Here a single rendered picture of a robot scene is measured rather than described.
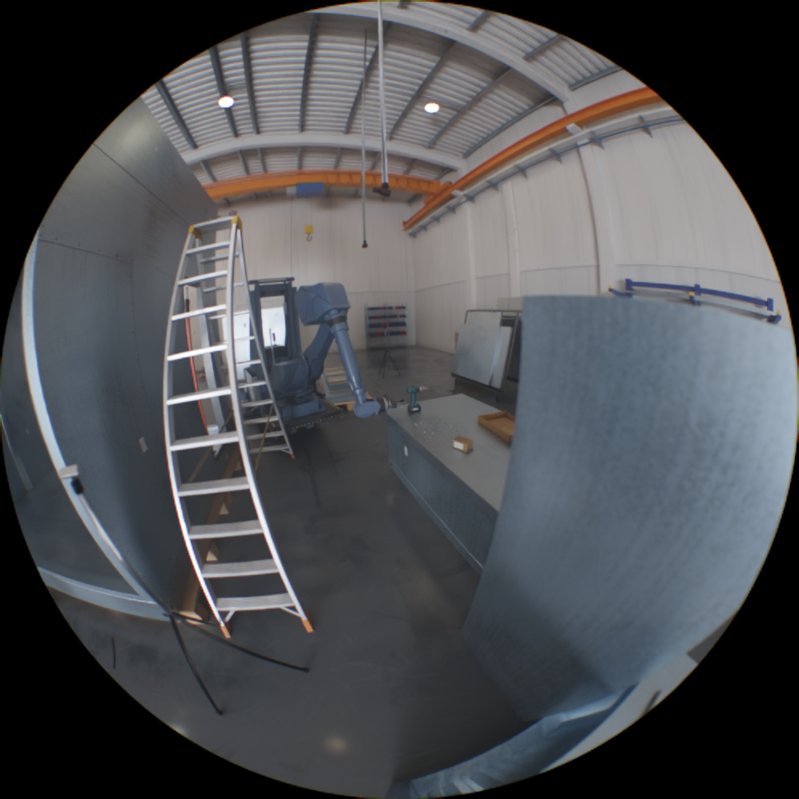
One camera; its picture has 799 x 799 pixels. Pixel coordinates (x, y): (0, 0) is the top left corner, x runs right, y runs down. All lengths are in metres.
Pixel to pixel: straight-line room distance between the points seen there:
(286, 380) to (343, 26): 7.26
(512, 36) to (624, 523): 7.65
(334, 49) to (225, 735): 9.14
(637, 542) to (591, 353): 0.35
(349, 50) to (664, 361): 7.74
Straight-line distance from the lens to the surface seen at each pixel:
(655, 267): 5.75
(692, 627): 0.63
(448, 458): 1.68
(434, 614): 1.67
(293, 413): 3.14
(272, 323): 8.29
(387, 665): 1.57
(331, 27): 7.44
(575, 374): 0.52
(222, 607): 1.72
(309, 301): 2.42
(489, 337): 4.98
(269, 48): 7.86
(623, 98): 7.01
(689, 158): 6.41
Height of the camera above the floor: 1.52
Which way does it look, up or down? 18 degrees down
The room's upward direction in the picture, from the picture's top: 2 degrees counter-clockwise
